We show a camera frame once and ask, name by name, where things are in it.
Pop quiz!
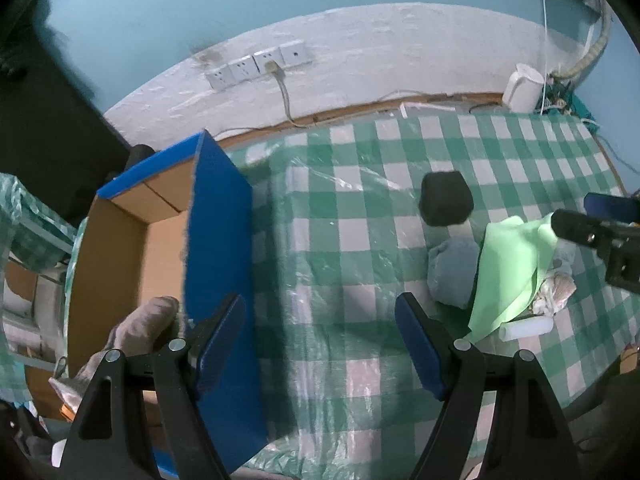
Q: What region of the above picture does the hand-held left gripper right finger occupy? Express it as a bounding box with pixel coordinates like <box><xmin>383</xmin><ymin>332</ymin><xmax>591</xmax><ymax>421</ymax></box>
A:
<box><xmin>394</xmin><ymin>291</ymin><xmax>588</xmax><ymax>480</ymax></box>

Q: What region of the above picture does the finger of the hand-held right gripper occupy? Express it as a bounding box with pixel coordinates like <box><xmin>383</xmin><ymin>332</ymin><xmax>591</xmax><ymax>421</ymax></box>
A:
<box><xmin>551</xmin><ymin>209</ymin><xmax>621</xmax><ymax>251</ymax></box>
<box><xmin>584</xmin><ymin>192</ymin><xmax>640</xmax><ymax>223</ymax></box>

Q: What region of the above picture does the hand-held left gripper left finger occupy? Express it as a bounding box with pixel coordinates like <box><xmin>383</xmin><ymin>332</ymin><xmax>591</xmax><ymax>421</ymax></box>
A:
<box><xmin>50</xmin><ymin>292</ymin><xmax>248</xmax><ymax>480</ymax></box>

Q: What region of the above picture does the white patterned cloth bundle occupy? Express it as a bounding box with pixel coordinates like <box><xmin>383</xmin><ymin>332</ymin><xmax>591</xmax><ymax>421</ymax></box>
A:
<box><xmin>530</xmin><ymin>255</ymin><xmax>576</xmax><ymax>317</ymax></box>

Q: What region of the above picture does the light green cloth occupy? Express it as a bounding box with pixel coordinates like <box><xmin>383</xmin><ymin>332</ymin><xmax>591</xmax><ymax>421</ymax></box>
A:
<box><xmin>467</xmin><ymin>212</ymin><xmax>558</xmax><ymax>343</ymax></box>

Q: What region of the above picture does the blue grey cloth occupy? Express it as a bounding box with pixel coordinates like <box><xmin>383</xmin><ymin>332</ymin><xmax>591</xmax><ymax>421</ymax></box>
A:
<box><xmin>426</xmin><ymin>237</ymin><xmax>479</xmax><ymax>308</ymax></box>

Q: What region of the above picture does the translucent plastic roll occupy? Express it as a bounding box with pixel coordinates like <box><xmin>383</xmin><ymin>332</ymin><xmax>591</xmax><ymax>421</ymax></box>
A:
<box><xmin>500</xmin><ymin>314</ymin><xmax>553</xmax><ymax>343</ymax></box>

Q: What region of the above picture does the blue cardboard box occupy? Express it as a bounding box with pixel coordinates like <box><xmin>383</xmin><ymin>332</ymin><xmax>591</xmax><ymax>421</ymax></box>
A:
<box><xmin>65</xmin><ymin>129</ymin><xmax>268</xmax><ymax>480</ymax></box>

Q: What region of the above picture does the black cloth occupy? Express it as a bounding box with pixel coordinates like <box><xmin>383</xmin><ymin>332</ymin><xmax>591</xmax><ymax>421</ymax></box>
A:
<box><xmin>419</xmin><ymin>171</ymin><xmax>475</xmax><ymax>226</ymax></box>

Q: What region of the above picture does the grey beige cloth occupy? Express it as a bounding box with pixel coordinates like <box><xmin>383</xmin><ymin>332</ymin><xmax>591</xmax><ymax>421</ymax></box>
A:
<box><xmin>48</xmin><ymin>296</ymin><xmax>181</xmax><ymax>406</ymax></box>

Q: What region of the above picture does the green checked tablecloth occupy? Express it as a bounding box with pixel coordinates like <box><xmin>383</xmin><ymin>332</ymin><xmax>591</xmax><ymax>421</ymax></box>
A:
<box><xmin>220</xmin><ymin>110</ymin><xmax>636</xmax><ymax>480</ymax></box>

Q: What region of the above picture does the white electric kettle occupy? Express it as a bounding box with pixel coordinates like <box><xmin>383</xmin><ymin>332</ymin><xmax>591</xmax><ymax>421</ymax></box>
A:
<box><xmin>502</xmin><ymin>63</ymin><xmax>545</xmax><ymax>112</ymax></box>

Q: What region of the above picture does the beige corrugated pipe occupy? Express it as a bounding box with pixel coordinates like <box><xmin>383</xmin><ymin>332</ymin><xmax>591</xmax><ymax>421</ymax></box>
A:
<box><xmin>552</xmin><ymin>0</ymin><xmax>613</xmax><ymax>81</ymax></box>

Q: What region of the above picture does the white plastic strip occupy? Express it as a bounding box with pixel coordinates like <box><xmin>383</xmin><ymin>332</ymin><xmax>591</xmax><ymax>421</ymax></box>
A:
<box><xmin>399</xmin><ymin>101</ymin><xmax>457</xmax><ymax>118</ymax></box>

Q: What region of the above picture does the checked cloth on side table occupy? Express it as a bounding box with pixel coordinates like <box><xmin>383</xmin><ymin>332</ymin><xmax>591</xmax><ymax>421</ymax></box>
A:
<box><xmin>0</xmin><ymin>172</ymin><xmax>76</xmax><ymax>411</ymax></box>

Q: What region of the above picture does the dark cabinet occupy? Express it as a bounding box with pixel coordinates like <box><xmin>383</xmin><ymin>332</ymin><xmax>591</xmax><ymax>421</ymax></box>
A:
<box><xmin>0</xmin><ymin>0</ymin><xmax>146</xmax><ymax>221</ymax></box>

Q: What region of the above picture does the tangle of coloured wires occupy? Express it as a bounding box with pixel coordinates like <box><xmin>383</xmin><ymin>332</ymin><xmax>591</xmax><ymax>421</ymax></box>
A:
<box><xmin>537</xmin><ymin>72</ymin><xmax>601</xmax><ymax>131</ymax></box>

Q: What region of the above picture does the white hanging cable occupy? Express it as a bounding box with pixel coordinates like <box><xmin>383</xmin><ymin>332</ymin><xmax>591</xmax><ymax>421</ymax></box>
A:
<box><xmin>534</xmin><ymin>0</ymin><xmax>561</xmax><ymax>111</ymax></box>

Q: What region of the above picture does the grey plug with cable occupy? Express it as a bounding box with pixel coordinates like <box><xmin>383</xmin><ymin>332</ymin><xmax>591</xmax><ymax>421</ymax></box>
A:
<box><xmin>215</xmin><ymin>60</ymin><xmax>321</xmax><ymax>138</ymax></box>

